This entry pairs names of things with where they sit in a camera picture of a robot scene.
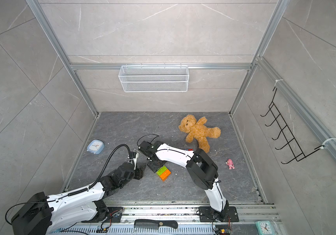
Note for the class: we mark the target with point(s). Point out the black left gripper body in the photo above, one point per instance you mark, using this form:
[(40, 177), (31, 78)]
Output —
[(137, 174)]

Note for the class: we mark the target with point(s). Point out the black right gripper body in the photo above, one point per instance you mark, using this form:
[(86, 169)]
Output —
[(155, 166)]

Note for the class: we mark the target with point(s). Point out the orange long lego brick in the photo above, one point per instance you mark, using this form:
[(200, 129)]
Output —
[(165, 174)]

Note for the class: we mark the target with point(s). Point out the lime green lego brick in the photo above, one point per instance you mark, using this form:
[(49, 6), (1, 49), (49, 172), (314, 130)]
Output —
[(163, 168)]

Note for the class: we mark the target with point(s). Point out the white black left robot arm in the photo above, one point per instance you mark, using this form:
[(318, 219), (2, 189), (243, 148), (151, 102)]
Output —
[(43, 214)]

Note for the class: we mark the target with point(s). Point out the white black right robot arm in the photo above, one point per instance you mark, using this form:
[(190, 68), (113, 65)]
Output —
[(201, 168)]

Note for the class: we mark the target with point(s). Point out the light blue alarm clock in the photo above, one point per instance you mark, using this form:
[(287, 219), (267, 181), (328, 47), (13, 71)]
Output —
[(95, 147)]

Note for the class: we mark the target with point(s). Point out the brown teddy bear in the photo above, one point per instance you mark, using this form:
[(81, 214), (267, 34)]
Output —
[(196, 130)]

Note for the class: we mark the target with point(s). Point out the pink small toy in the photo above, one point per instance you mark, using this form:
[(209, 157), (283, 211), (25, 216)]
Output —
[(230, 164)]

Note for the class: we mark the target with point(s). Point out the teal square clock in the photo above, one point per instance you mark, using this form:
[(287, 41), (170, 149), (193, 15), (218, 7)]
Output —
[(265, 228)]

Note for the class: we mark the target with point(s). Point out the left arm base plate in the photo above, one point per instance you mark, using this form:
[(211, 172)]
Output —
[(114, 214)]

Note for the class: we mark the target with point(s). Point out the white wire mesh basket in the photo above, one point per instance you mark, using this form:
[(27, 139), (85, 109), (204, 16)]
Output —
[(154, 78)]

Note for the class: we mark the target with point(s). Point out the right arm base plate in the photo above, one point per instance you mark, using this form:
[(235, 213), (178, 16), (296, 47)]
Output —
[(208, 214)]

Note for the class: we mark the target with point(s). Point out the black wall hook rack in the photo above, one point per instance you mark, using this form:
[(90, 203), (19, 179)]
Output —
[(286, 133)]

